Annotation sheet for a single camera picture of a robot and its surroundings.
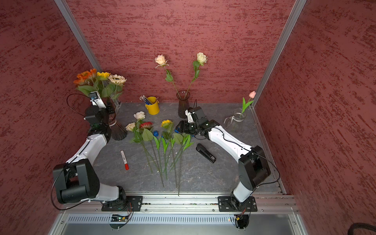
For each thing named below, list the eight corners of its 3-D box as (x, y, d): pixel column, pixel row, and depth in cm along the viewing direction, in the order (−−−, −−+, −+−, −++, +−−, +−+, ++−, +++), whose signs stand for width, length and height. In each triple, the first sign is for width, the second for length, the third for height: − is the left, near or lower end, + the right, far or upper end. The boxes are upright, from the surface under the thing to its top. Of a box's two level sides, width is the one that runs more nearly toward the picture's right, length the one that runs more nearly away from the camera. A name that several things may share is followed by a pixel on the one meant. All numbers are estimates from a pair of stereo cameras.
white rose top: (134, 119, 111) (132, 116, 109) (136, 114, 115) (134, 111, 112) (144, 119, 111) (143, 116, 109) (145, 114, 115) (144, 111, 112)
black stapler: (195, 149, 96) (195, 146, 93) (199, 145, 98) (199, 142, 94) (212, 164, 90) (213, 161, 86) (216, 160, 91) (216, 158, 88)
